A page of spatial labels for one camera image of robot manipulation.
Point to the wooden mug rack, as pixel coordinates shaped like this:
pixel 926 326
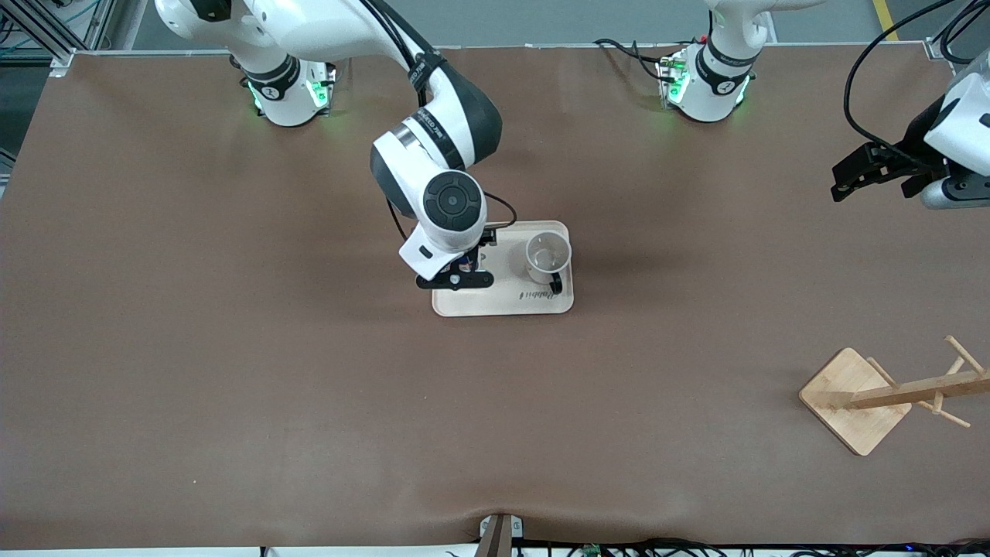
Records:
pixel 858 398

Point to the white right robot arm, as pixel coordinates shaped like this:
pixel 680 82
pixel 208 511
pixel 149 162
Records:
pixel 309 23

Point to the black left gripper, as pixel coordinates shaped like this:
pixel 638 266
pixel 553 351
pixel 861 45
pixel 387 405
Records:
pixel 911 153

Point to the white rabbit print tray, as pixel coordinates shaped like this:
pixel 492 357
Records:
pixel 510 298

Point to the aluminium frame post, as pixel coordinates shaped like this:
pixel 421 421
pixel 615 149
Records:
pixel 54 35
pixel 955 27

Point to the blue milk carton green cap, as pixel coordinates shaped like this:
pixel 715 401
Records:
pixel 458 268

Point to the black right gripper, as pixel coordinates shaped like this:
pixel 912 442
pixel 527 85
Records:
pixel 485 237

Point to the metal table edge bracket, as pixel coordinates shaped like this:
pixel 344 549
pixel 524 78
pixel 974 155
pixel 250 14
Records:
pixel 499 535

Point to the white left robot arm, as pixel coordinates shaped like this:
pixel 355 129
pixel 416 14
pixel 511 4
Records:
pixel 708 85

